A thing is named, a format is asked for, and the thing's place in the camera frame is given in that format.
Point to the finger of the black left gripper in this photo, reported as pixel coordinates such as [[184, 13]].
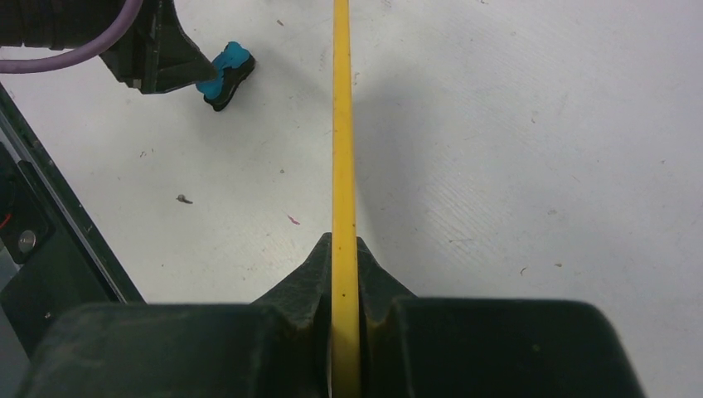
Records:
[[172, 59]]

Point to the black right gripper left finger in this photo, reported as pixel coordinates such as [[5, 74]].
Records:
[[276, 346]]

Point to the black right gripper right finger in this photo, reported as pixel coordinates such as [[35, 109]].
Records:
[[455, 347]]

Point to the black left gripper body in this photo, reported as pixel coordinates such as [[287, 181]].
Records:
[[67, 25]]

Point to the blue whiteboard eraser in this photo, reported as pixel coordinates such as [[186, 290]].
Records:
[[233, 66]]

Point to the yellow framed whiteboard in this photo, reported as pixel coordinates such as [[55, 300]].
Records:
[[345, 336]]

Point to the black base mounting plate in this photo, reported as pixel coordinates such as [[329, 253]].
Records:
[[62, 259]]

